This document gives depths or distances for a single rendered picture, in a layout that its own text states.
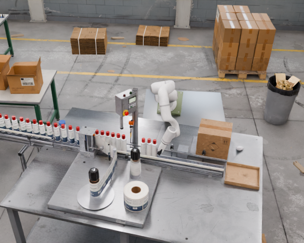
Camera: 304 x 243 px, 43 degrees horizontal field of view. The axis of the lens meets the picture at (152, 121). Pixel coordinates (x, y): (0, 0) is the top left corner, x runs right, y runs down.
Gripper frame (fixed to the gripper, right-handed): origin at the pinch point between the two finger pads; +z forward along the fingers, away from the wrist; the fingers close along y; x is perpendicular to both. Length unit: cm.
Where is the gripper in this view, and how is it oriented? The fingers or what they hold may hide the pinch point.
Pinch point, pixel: (159, 153)
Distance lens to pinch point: 354.9
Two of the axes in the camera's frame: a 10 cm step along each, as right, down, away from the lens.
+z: -3.5, 7.1, 6.1
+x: 9.1, 4.2, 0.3
